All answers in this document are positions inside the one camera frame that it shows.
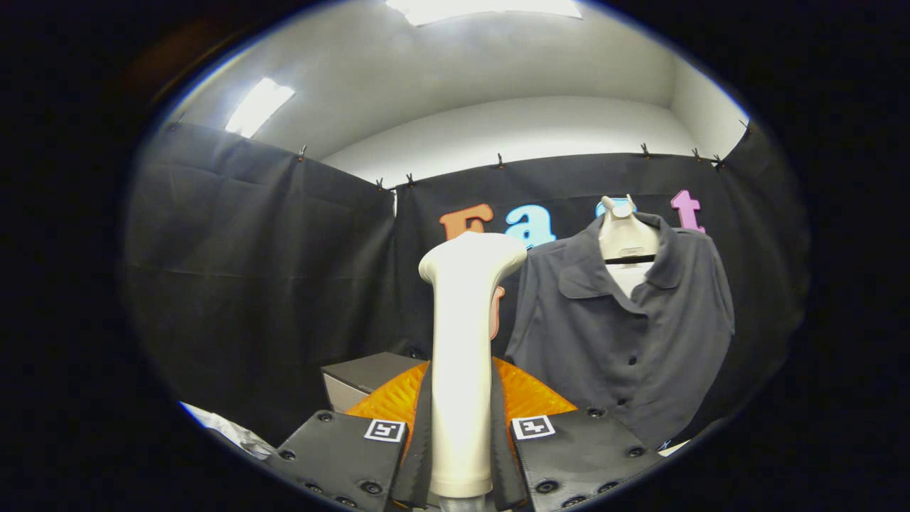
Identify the beige drawer cabinet dark top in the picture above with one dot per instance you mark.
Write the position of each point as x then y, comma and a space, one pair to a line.
373, 373

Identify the dark grey button shirt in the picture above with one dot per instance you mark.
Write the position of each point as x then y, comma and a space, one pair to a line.
625, 355

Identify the narrow ceiling light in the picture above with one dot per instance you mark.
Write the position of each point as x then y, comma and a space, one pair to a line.
259, 107

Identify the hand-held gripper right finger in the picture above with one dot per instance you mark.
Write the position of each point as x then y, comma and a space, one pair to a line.
500, 455

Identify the white crumpled plastic sheet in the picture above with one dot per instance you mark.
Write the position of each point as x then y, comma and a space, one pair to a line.
231, 430

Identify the large rectangular ceiling light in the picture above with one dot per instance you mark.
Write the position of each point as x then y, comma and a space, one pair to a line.
490, 8

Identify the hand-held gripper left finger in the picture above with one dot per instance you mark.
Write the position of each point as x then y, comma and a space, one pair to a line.
421, 455

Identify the row of black cloth clips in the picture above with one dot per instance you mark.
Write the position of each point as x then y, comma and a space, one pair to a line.
500, 161

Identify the white torso form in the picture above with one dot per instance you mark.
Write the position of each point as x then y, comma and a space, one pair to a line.
631, 279

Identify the black backdrop cloth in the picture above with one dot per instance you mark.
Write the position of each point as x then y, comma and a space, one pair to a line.
270, 270

